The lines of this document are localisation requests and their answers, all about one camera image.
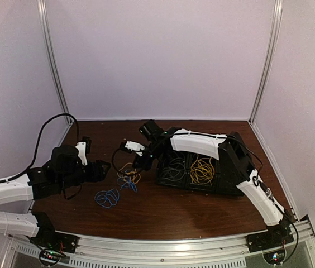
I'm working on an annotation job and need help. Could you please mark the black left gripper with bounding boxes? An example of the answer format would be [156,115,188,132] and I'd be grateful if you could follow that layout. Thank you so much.
[58,159,110,190]

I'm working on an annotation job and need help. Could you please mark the yellow cable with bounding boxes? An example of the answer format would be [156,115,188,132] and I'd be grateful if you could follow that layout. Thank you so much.
[190,156,216,185]
[117,164,143,184]

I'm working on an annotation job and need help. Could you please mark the blue cable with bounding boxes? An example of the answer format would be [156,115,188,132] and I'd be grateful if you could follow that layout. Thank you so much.
[117,174,139,194]
[94,188,121,209]

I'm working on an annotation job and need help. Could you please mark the grey cable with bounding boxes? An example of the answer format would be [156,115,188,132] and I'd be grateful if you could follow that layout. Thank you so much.
[160,157,188,182]

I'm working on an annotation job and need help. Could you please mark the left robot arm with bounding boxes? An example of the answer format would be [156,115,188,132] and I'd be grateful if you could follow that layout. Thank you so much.
[0,137,111,248]

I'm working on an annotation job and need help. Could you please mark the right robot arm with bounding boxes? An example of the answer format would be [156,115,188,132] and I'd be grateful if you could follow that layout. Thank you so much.
[116,119,298,247]

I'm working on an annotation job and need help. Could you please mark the black three-compartment bin tray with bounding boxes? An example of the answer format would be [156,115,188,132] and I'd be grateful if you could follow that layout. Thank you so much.
[156,151,244,197]

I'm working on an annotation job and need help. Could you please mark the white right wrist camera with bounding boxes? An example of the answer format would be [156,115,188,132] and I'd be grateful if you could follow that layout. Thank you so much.
[120,141,146,157]

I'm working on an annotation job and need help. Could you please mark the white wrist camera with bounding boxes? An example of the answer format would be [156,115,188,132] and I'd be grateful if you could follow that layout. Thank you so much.
[75,136,92,166]
[120,141,146,157]

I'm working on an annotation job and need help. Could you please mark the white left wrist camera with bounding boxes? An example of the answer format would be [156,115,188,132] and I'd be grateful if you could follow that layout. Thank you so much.
[75,136,92,166]

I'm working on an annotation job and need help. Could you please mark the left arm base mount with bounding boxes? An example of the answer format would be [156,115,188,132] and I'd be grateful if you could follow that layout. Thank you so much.
[30,229,78,253]

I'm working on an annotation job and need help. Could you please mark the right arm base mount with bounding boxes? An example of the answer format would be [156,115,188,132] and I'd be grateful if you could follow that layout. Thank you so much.
[246,227,294,253]

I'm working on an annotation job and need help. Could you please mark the aluminium frame post left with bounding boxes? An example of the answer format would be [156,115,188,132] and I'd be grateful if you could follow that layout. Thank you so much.
[37,0,69,113]

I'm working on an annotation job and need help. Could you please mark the aluminium frame post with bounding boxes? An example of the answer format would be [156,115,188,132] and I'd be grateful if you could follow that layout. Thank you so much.
[249,0,283,124]
[37,0,69,113]

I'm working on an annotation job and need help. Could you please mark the aluminium front rail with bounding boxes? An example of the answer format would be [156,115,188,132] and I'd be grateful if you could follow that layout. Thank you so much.
[0,220,315,267]

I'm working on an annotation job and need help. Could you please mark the aluminium frame post right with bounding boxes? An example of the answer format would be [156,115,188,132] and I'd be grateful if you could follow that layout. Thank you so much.
[249,0,283,124]

